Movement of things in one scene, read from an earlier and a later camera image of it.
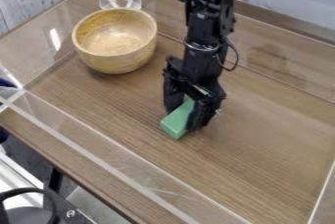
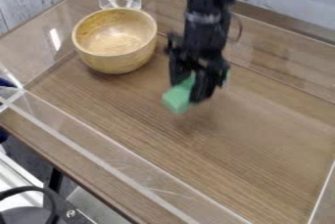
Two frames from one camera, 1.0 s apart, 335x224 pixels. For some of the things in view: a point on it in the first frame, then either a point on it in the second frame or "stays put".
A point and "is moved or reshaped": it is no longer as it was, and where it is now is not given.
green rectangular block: (174, 122) is moved or reshaped
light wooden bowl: (114, 39) stays put
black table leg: (55, 180) stays put
